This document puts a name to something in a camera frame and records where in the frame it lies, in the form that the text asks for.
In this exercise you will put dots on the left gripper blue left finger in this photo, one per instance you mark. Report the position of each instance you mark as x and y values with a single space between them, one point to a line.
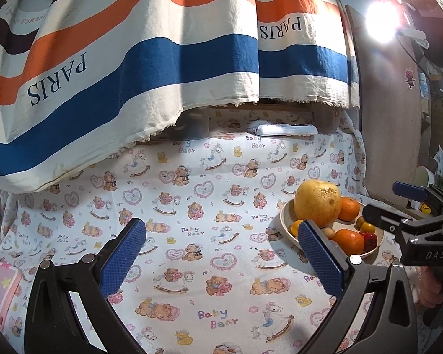
52 325

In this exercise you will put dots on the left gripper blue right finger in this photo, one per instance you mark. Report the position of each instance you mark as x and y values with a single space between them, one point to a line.
390 325

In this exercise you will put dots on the small yellow kumquat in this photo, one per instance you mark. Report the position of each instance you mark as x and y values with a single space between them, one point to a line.
295 227
367 228

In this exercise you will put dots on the brown longan fruit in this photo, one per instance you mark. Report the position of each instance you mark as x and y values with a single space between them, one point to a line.
359 222
329 233

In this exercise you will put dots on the orange mandarin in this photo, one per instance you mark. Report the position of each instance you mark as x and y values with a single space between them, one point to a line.
350 209
351 243

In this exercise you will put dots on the large yellow pomelo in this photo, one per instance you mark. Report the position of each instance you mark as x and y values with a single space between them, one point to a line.
319 201

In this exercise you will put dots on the person's right hand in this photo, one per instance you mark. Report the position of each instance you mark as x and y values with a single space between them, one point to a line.
429 289

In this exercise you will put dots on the white cup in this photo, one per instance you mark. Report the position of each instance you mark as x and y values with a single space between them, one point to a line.
423 177

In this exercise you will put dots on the brown wooden headboard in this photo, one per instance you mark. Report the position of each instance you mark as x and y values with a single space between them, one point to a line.
391 111

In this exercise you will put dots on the baby bear print sheet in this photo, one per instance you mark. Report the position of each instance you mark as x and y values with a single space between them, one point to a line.
217 273

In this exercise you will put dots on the bright desk lamp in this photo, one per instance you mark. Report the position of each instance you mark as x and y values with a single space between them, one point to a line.
388 19

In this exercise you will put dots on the striped Paris blanket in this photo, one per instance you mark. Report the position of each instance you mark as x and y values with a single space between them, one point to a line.
81 79

